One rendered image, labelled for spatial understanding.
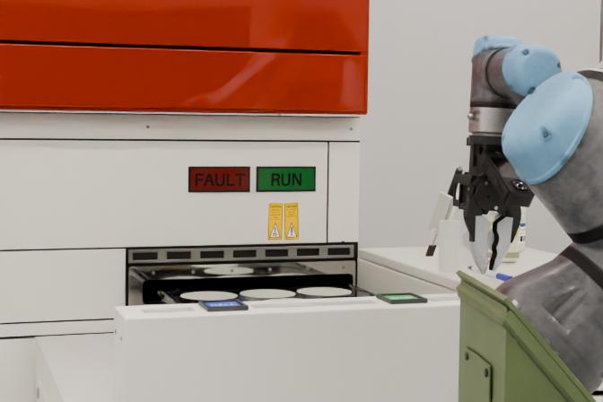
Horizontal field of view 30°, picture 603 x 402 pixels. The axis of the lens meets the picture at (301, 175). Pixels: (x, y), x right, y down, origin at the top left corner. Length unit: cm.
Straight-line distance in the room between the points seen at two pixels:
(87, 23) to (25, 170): 28
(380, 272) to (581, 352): 92
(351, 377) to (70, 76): 78
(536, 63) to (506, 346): 58
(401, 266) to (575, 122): 87
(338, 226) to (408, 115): 169
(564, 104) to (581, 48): 297
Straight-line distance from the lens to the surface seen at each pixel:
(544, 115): 120
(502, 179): 170
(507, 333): 117
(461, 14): 394
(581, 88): 120
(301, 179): 214
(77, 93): 200
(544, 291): 122
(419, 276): 193
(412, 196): 386
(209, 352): 149
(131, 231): 208
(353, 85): 213
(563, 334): 120
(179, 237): 210
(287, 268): 214
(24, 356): 209
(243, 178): 211
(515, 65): 163
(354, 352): 155
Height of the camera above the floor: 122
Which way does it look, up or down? 3 degrees down
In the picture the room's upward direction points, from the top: 1 degrees clockwise
